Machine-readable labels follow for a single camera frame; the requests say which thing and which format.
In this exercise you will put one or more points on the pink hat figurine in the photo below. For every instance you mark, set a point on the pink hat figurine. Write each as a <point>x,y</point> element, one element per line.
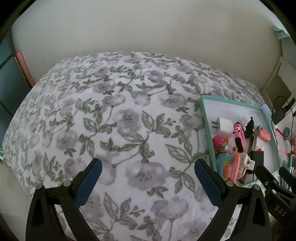
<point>220,144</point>

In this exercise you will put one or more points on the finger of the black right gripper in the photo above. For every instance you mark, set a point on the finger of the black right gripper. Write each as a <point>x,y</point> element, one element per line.
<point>288,178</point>
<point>280,201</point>

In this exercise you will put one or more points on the white hair claw clip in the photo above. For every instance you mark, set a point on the white hair claw clip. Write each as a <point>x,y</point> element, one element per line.
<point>246,164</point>

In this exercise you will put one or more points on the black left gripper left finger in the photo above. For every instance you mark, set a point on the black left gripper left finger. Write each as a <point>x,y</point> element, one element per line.
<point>43,222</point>

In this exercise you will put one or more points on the orange blue toy keys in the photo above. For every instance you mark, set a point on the orange blue toy keys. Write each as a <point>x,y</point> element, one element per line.
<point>263,133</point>

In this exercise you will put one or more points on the black key with silver blade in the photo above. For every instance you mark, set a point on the black key with silver blade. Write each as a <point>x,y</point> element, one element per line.
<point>257,156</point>

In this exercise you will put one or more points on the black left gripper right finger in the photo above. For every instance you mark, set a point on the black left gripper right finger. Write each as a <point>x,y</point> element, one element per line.
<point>253,219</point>

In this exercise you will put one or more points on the white charger plug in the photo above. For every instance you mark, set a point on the white charger plug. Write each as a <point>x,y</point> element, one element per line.
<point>223,127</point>

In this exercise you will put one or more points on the teal white tray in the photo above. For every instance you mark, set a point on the teal white tray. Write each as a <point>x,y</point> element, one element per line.
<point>213,107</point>

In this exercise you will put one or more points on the black toy car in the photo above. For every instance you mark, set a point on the black toy car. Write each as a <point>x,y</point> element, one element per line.
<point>249,129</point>

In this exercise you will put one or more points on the grey floral blanket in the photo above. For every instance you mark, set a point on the grey floral blanket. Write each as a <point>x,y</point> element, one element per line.
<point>139,114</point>

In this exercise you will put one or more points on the orange blue eraser box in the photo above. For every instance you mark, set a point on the orange blue eraser box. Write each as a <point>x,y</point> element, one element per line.
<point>227,165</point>

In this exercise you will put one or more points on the pink smart watch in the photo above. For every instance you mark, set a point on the pink smart watch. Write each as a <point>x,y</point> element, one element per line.
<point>239,138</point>

